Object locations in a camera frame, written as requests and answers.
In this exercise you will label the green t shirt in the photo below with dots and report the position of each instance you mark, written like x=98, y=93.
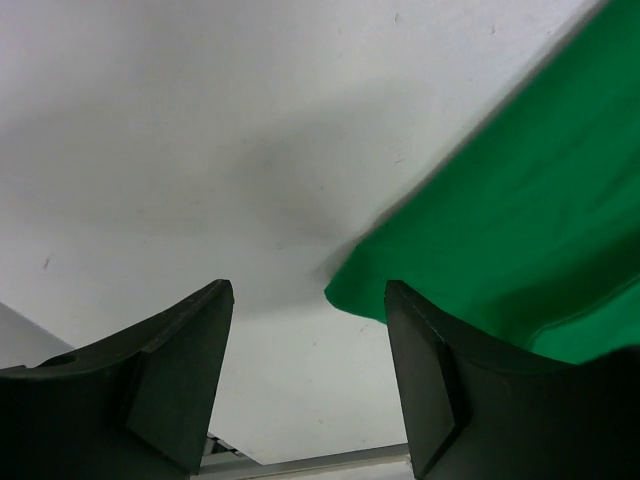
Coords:
x=531, y=231

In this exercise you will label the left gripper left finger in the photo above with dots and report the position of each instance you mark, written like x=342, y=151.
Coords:
x=134, y=405

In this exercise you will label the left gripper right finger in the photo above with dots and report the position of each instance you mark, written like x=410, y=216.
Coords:
x=477, y=407

